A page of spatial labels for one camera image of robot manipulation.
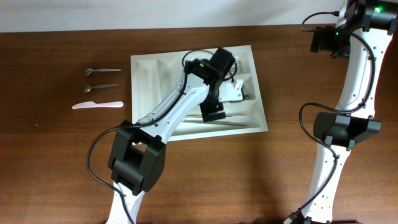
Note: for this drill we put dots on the large metal spoon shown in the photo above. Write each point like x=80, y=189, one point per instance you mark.
x=239, y=65

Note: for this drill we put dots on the white plastic knife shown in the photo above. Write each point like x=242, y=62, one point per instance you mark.
x=92, y=104

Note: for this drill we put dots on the white plastic cutlery tray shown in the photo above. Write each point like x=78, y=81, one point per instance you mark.
x=154, y=76

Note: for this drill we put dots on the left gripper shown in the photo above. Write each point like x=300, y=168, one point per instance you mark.
x=216, y=116

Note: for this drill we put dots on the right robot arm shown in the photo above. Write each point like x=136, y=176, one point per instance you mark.
x=362, y=33

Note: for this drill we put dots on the metal kitchen tongs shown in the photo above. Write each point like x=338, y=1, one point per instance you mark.
x=240, y=119

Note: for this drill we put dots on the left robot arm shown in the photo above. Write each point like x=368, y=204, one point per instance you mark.
x=138, y=154

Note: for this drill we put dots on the small metal teaspoon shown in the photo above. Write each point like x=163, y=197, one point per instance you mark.
x=89, y=71
x=88, y=88

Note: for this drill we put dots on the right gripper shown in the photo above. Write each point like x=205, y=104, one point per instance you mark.
x=320, y=40

